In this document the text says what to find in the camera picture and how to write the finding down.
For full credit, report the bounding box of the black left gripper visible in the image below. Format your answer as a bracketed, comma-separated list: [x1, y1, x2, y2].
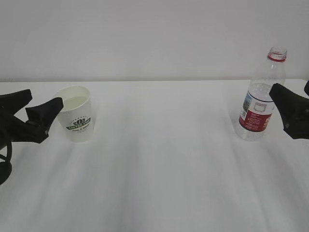
[0, 89, 63, 148]

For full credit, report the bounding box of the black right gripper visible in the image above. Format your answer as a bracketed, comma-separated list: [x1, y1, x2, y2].
[269, 81, 309, 139]

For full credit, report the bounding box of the white paper cup green logo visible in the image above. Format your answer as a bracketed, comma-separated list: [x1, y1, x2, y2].
[55, 86, 93, 142]

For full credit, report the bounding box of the clear plastic water bottle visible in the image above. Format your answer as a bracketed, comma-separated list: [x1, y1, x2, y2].
[236, 47, 287, 141]

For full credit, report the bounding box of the black left camera cable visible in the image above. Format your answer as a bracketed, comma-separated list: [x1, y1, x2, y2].
[0, 141, 13, 186]

